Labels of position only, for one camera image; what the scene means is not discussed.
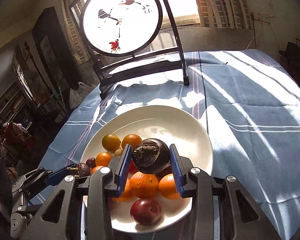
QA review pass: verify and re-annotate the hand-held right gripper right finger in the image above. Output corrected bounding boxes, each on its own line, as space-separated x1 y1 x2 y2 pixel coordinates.
169 144 282 240

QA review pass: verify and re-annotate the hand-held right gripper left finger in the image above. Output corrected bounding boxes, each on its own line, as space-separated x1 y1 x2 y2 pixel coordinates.
21 144 133 240

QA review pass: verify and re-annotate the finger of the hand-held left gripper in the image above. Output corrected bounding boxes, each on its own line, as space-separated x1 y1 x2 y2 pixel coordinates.
12 167 53 193
10 165 77 239

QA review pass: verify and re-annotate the dark wrinkled passion fruit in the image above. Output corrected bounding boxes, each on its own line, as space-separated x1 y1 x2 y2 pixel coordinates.
155 166 173 179

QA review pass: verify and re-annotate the dark mangosteen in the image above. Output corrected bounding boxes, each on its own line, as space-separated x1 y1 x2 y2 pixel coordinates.
132 138 171 175
66 162 92 179

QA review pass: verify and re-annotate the yellow-green citrus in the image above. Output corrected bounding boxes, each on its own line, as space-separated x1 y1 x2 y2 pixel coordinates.
102 134 122 153

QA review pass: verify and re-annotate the large red plum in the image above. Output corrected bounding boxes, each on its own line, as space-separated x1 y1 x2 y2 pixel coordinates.
130 198 162 225

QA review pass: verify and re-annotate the white ceramic plate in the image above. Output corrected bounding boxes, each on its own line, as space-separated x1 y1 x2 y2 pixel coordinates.
80 105 214 234

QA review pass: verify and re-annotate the red patterned cloth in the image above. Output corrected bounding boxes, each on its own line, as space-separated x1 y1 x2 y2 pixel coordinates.
0 121 33 153

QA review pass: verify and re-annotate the blue striped tablecloth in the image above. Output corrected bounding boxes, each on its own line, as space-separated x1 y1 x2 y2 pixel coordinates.
27 49 300 240

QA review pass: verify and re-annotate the white plastic bag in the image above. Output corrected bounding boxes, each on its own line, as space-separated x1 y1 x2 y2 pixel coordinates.
69 81 93 109

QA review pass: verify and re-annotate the checked curtain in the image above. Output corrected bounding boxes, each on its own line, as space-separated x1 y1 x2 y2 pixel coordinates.
190 0 254 29
59 0 95 65

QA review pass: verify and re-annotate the round painted screen on stand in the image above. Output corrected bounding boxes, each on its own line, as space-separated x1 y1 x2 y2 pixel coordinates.
68 0 190 100

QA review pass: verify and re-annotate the black hat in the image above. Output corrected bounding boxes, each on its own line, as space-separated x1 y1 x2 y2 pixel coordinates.
279 40 300 80

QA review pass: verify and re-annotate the window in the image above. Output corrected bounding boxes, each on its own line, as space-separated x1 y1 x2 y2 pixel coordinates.
89 0 200 28

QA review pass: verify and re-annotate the wall power socket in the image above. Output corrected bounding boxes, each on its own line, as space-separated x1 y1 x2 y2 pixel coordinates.
251 12 274 23

